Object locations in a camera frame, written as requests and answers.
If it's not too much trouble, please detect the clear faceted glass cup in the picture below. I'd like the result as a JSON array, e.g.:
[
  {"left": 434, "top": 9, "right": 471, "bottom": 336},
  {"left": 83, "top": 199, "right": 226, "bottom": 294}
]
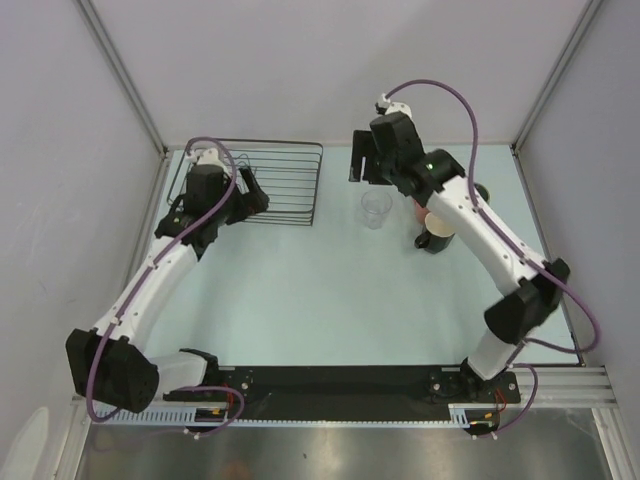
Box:
[{"left": 360, "top": 190, "right": 393, "bottom": 230}]

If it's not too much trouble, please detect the pink ceramic mug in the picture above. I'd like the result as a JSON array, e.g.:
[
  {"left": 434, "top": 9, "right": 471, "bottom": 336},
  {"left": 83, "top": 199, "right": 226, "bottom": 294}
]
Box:
[{"left": 412, "top": 200, "right": 430, "bottom": 226}]

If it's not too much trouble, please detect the black ceramic mug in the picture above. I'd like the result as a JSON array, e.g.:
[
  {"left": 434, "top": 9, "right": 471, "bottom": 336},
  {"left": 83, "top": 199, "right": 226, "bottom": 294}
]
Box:
[{"left": 414, "top": 213, "right": 455, "bottom": 254}]

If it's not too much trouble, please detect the green speckled ceramic mug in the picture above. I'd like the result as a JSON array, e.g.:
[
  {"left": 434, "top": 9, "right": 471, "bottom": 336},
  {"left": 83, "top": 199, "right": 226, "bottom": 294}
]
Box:
[{"left": 474, "top": 183, "right": 490, "bottom": 203}]

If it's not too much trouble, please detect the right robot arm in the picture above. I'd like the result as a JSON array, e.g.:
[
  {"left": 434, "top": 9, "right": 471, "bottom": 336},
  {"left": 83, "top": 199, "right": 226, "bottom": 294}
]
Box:
[{"left": 237, "top": 147, "right": 536, "bottom": 401}]

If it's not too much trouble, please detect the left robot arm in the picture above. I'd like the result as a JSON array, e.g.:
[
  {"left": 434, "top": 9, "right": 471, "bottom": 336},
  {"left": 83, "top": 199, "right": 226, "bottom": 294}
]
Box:
[{"left": 65, "top": 164, "right": 269, "bottom": 420}]

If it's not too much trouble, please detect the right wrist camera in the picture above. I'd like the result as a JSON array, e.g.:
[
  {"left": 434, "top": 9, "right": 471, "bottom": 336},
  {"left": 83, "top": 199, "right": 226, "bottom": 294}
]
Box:
[{"left": 375, "top": 94, "right": 413, "bottom": 119}]

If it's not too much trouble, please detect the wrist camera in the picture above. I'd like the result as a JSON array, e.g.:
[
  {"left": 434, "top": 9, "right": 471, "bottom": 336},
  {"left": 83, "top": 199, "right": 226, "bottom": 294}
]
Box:
[
  {"left": 185, "top": 147, "right": 224, "bottom": 167},
  {"left": 375, "top": 94, "right": 413, "bottom": 119}
]

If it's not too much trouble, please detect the black wire dish rack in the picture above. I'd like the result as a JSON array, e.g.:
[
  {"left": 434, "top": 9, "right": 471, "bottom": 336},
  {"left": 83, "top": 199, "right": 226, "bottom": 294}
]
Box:
[{"left": 160, "top": 138, "right": 324, "bottom": 227}]

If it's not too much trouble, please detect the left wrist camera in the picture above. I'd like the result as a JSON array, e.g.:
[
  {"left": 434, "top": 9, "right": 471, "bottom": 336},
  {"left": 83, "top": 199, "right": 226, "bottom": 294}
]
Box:
[{"left": 185, "top": 147, "right": 224, "bottom": 167}]

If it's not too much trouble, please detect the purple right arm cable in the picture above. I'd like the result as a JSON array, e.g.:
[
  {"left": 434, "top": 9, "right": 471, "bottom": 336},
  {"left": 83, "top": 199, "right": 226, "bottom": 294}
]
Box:
[{"left": 382, "top": 78, "right": 602, "bottom": 441}]

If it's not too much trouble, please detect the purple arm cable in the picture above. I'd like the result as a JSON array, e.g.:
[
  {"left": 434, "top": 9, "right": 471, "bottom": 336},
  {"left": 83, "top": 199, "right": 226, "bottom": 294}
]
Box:
[
  {"left": 85, "top": 135, "right": 246, "bottom": 442},
  {"left": 382, "top": 78, "right": 602, "bottom": 441}
]

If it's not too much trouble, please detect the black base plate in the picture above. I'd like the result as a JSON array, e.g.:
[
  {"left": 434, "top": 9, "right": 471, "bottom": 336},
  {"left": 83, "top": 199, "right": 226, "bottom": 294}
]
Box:
[{"left": 162, "top": 364, "right": 521, "bottom": 422}]

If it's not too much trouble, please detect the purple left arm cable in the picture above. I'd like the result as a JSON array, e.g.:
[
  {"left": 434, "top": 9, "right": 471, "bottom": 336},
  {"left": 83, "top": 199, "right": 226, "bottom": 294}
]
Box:
[{"left": 85, "top": 135, "right": 246, "bottom": 442}]

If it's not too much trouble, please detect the white slotted cable duct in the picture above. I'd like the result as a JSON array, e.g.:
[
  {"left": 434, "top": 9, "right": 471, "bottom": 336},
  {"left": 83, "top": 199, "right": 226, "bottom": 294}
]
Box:
[{"left": 105, "top": 406, "right": 498, "bottom": 429}]

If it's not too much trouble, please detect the aluminium frame rail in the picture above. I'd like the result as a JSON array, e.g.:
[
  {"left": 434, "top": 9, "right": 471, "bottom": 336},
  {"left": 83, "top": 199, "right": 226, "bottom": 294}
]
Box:
[{"left": 71, "top": 364, "right": 614, "bottom": 409}]

